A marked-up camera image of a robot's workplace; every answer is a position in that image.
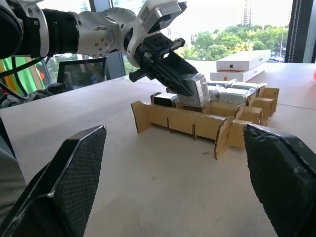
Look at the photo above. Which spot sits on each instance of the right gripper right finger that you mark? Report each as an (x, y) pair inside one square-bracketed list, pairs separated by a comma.
[(279, 177)]

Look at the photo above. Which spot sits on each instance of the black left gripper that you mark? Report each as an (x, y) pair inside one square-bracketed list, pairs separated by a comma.
[(154, 47)]

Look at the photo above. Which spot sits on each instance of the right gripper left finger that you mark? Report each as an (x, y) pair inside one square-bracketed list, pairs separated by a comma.
[(74, 172)]

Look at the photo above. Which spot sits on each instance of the wooden slotted tray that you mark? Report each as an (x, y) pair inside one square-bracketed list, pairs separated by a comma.
[(182, 118)]

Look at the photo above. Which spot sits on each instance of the white box with orange print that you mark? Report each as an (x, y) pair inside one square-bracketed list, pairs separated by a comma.
[(237, 75)]

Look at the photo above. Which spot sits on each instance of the white Apple product box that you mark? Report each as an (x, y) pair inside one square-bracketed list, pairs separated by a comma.
[(243, 60)]

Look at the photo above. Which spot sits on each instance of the black monitor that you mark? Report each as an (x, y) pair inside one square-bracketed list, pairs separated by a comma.
[(81, 71)]

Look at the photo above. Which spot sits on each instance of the orange round object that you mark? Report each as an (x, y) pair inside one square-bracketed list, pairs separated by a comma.
[(314, 75)]

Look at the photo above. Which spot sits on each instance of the green panel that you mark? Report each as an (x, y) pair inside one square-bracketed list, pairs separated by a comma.
[(27, 74)]

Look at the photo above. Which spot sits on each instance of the black and silver camera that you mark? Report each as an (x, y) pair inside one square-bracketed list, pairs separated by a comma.
[(164, 100)]

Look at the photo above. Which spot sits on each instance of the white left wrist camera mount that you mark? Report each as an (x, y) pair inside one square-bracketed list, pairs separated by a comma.
[(148, 17)]

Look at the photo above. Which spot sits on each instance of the black window frame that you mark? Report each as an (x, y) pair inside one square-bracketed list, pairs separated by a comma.
[(300, 29)]

